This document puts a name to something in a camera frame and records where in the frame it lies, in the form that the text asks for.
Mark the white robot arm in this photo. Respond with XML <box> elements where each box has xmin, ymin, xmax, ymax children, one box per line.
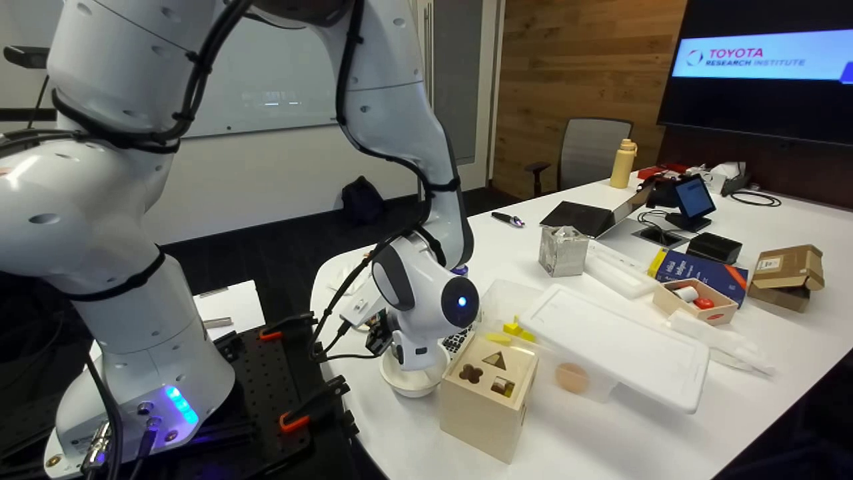
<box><xmin>0</xmin><ymin>0</ymin><xmax>478</xmax><ymax>480</ymax></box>

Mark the white bowl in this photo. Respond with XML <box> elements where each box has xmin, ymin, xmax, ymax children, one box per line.
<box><xmin>382</xmin><ymin>353</ymin><xmax>443</xmax><ymax>401</ymax></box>

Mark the black bag on floor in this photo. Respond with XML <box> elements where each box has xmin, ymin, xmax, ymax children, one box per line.
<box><xmin>342</xmin><ymin>177</ymin><xmax>385</xmax><ymax>225</ymax></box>

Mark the black marker pen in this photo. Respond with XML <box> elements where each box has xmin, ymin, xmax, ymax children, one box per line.
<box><xmin>491</xmin><ymin>210</ymin><xmax>526</xmax><ymax>230</ymax></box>

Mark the silver metal cube container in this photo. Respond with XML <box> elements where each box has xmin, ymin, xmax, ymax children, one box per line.
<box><xmin>538</xmin><ymin>227</ymin><xmax>590</xmax><ymax>278</ymax></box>

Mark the orange black rear clamp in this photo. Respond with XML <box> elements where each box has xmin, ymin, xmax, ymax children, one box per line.
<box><xmin>255</xmin><ymin>313</ymin><xmax>314</xmax><ymax>343</ymax></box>

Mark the orange black clamp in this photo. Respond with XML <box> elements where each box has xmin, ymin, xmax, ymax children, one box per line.
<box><xmin>255</xmin><ymin>313</ymin><xmax>314</xmax><ymax>343</ymax></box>
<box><xmin>278</xmin><ymin>375</ymin><xmax>349</xmax><ymax>437</ymax></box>

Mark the wooden shape sorter box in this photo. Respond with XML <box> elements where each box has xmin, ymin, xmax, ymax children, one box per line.
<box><xmin>437</xmin><ymin>335</ymin><xmax>535</xmax><ymax>461</ymax></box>

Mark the clear plastic bin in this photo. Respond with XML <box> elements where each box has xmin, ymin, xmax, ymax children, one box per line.
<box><xmin>478</xmin><ymin>278</ymin><xmax>715</xmax><ymax>415</ymax></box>

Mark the grey office chair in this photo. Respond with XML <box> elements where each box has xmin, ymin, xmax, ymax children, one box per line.
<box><xmin>527</xmin><ymin>118</ymin><xmax>631</xmax><ymax>195</ymax></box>

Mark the yellow mustard bottle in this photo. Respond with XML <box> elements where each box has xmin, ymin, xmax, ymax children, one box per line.
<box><xmin>611</xmin><ymin>138</ymin><xmax>637</xmax><ymax>190</ymax></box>

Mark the small box with red items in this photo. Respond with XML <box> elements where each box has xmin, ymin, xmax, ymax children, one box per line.
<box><xmin>654</xmin><ymin>278</ymin><xmax>735</xmax><ymax>325</ymax></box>

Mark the black tablet on stand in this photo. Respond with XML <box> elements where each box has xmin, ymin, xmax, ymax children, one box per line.
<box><xmin>667</xmin><ymin>177</ymin><xmax>715</xmax><ymax>231</ymax></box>

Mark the black small box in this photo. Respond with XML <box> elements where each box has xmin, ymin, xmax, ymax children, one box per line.
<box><xmin>687</xmin><ymin>231</ymin><xmax>741</xmax><ymax>263</ymax></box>

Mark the blue book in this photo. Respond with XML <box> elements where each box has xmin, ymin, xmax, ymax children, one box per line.
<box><xmin>649</xmin><ymin>247</ymin><xmax>749</xmax><ymax>303</ymax></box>

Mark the cardboard box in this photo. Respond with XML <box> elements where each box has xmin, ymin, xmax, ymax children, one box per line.
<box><xmin>749</xmin><ymin>245</ymin><xmax>825</xmax><ymax>313</ymax></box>

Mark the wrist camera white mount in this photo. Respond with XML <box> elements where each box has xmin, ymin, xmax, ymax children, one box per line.
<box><xmin>339</xmin><ymin>295</ymin><xmax>390</xmax><ymax>339</ymax></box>

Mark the black mounting base plate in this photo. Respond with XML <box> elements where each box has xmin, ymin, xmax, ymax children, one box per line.
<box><xmin>145</xmin><ymin>322</ymin><xmax>358</xmax><ymax>480</ymax></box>

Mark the wall television screen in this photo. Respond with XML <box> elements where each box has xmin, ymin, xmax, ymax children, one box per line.
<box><xmin>659</xmin><ymin>0</ymin><xmax>853</xmax><ymax>143</ymax></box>

